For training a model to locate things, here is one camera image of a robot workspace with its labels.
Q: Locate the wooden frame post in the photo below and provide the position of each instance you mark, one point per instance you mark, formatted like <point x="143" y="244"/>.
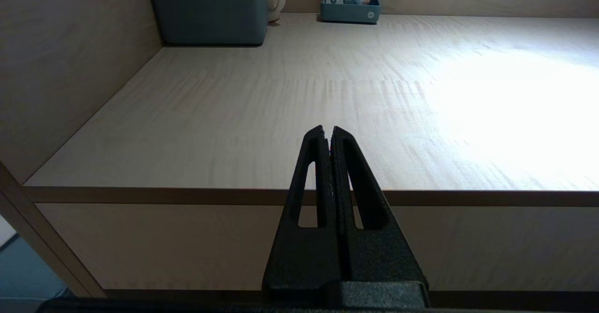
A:
<point x="42" y="238"/>

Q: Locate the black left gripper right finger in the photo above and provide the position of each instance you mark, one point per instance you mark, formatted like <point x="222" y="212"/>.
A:
<point x="374" y="257"/>

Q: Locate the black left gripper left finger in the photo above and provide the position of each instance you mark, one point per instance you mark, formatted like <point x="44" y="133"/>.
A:
<point x="309" y="252"/>

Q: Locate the grey tissue box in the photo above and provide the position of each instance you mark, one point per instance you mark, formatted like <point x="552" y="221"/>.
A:
<point x="210" y="13"/>

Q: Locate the small grey tray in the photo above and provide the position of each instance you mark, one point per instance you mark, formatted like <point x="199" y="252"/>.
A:
<point x="351" y="12"/>

